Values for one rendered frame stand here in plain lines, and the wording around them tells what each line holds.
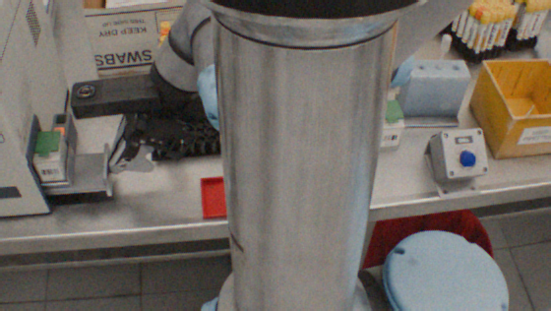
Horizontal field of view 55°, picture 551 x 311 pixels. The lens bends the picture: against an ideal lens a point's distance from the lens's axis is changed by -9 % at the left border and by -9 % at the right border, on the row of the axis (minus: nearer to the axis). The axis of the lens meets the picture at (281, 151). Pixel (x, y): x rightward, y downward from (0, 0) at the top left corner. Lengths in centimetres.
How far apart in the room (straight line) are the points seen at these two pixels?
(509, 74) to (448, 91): 13
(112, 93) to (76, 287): 117
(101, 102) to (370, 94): 49
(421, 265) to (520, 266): 148
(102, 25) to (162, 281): 99
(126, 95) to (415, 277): 41
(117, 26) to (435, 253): 67
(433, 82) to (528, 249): 118
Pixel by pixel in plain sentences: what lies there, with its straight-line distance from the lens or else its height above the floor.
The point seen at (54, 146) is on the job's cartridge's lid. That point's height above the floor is 98.
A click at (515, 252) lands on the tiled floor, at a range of 197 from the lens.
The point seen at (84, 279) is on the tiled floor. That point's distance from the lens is 182.
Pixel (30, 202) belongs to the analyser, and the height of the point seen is 91.
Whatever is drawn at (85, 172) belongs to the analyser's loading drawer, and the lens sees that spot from 84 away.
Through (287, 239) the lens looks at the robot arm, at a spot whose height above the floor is 129.
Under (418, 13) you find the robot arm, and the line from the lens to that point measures 41.
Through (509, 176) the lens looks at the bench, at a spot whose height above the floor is 87.
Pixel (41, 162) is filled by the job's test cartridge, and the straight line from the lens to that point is 81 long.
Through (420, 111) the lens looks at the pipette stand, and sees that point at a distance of 95.
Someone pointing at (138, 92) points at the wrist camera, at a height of 107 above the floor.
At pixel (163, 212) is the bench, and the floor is 88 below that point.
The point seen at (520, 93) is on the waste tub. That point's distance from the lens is 106.
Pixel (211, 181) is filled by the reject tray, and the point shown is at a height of 88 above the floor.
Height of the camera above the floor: 155
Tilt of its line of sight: 50 degrees down
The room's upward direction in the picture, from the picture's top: 3 degrees clockwise
